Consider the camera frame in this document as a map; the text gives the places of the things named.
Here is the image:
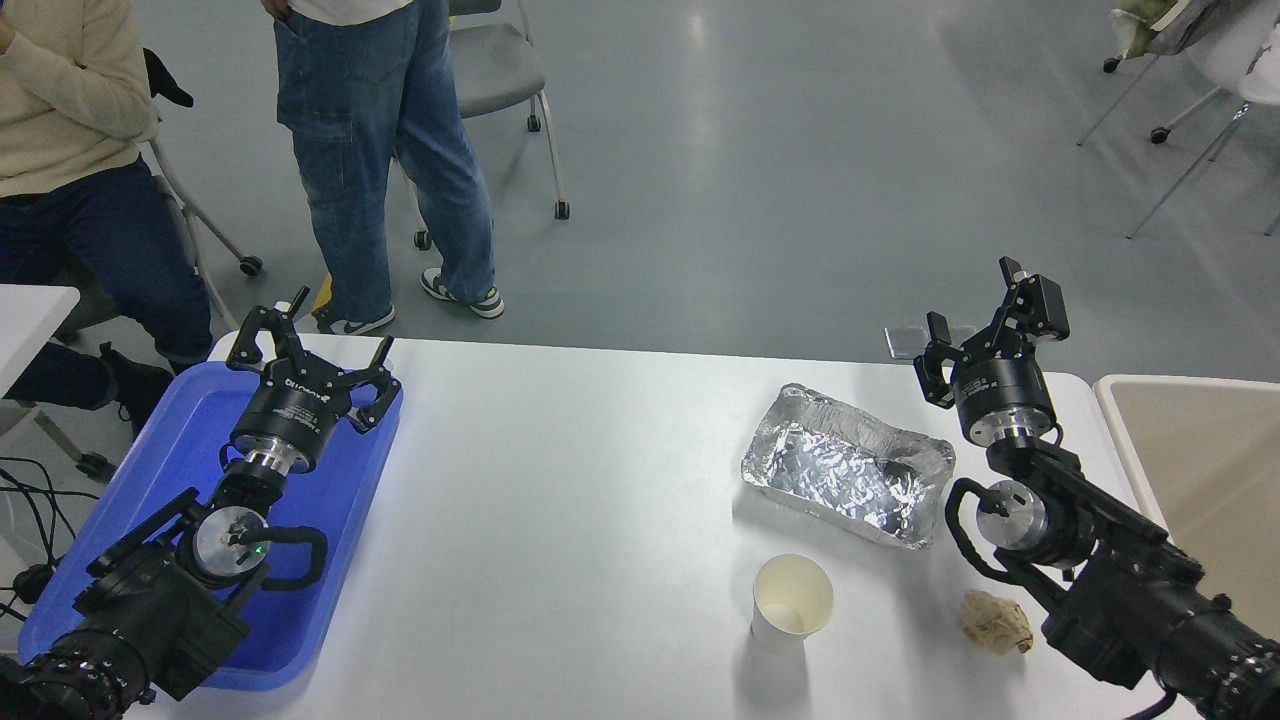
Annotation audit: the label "crumpled tan paper ball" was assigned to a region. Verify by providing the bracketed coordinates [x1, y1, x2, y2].
[959, 589, 1034, 656]

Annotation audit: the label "standing person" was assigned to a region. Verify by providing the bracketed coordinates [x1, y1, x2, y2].
[262, 0, 506, 337]

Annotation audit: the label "seated person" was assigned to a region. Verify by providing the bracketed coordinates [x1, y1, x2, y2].
[0, 0, 216, 438]

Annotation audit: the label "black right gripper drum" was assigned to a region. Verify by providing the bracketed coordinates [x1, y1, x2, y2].
[948, 356, 1059, 443]

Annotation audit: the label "crumpled foil tray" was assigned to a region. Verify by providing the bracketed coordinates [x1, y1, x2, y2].
[741, 383, 956, 550]

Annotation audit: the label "black floor cables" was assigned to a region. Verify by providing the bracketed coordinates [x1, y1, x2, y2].
[0, 455, 89, 626]

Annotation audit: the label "blue plastic tray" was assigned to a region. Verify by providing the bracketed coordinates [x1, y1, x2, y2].
[18, 360, 404, 693]

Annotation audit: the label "large pale bin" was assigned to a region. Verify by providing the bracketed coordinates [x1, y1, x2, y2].
[1093, 374, 1280, 720]

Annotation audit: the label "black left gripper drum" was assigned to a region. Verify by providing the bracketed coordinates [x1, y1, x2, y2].
[230, 360, 353, 469]

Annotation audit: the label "small white side table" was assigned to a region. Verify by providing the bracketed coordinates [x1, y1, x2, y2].
[0, 284, 118, 483]

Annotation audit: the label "grey padded chair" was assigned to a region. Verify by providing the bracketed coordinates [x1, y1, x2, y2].
[412, 0, 572, 251]

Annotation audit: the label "white paper cup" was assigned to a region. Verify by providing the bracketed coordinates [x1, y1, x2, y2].
[752, 554, 835, 656]

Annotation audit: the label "olive patterned cloth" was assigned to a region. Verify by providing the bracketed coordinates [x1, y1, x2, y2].
[1112, 0, 1256, 59]

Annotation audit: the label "black cloth item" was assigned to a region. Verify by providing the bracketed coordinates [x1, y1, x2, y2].
[143, 48, 195, 109]

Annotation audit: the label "white-framed castor chair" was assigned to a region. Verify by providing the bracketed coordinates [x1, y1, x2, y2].
[140, 130, 265, 331]

